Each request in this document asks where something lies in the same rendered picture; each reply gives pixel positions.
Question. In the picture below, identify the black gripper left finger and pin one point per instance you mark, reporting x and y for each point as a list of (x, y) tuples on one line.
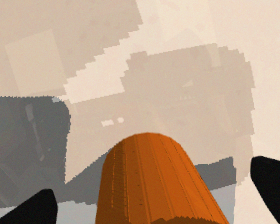
[(38, 209)]

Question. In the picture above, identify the orange knob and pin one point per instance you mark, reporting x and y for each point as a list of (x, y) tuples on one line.
[(149, 179)]

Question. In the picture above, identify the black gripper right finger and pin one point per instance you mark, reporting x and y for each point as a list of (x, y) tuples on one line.
[(265, 173)]

